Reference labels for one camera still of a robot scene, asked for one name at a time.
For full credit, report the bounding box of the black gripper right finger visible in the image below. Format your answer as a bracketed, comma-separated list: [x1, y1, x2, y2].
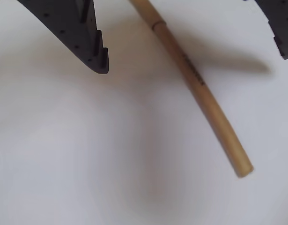
[252, 0, 288, 60]

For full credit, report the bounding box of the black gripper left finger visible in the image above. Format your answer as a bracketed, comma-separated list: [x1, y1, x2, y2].
[17, 0, 109, 75]

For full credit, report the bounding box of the tan pen with black print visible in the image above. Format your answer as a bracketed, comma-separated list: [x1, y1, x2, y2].
[129, 0, 254, 179]

